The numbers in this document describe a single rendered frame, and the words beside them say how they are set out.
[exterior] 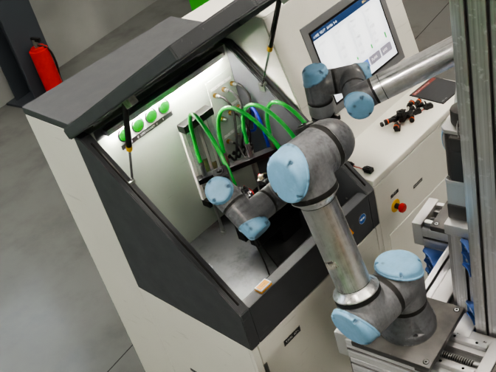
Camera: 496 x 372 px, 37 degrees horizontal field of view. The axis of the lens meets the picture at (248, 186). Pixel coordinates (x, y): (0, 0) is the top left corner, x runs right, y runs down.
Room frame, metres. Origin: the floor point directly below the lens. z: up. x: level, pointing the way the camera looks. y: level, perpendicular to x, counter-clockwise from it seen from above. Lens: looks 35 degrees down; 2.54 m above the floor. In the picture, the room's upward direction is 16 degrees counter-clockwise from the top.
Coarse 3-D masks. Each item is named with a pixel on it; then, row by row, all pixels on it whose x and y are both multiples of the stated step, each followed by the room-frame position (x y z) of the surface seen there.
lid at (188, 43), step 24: (240, 0) 1.54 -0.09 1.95; (264, 0) 1.55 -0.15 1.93; (288, 0) 2.22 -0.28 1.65; (216, 24) 1.54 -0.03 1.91; (240, 24) 2.36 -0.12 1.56; (168, 48) 1.57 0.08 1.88; (192, 48) 1.55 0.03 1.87; (144, 72) 1.67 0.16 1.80; (168, 72) 2.15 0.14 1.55; (120, 96) 1.78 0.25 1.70; (96, 120) 1.93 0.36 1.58
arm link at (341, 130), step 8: (320, 120) 1.44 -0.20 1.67; (328, 120) 1.43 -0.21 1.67; (336, 120) 1.43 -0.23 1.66; (328, 128) 1.40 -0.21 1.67; (336, 128) 1.40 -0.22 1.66; (344, 128) 1.41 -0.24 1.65; (336, 136) 1.39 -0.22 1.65; (344, 136) 1.39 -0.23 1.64; (352, 136) 1.41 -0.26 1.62; (344, 144) 1.38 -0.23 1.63; (352, 144) 1.40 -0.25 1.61; (344, 152) 1.49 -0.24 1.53; (352, 152) 1.40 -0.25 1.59; (264, 192) 1.65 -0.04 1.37; (272, 192) 1.64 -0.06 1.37; (272, 200) 1.63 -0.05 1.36; (280, 200) 1.63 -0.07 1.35; (280, 208) 1.64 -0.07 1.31
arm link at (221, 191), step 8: (216, 176) 1.66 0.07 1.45; (208, 184) 1.65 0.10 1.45; (216, 184) 1.65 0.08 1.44; (224, 184) 1.64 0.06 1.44; (232, 184) 1.67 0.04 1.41; (208, 192) 1.64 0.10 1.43; (216, 192) 1.63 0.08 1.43; (224, 192) 1.62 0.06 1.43; (232, 192) 1.63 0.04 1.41; (240, 192) 1.65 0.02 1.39; (216, 200) 1.62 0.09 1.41; (224, 200) 1.61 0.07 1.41; (224, 208) 1.62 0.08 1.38
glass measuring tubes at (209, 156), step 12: (204, 108) 2.36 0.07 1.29; (192, 120) 2.30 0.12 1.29; (204, 120) 2.36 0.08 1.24; (180, 132) 2.29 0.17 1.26; (204, 132) 2.33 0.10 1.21; (192, 144) 2.29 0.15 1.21; (204, 144) 2.34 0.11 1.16; (192, 156) 2.30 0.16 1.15; (204, 156) 2.31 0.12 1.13; (216, 156) 2.36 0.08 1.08; (192, 168) 2.30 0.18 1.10; (204, 192) 2.29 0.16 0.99; (204, 204) 2.29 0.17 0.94
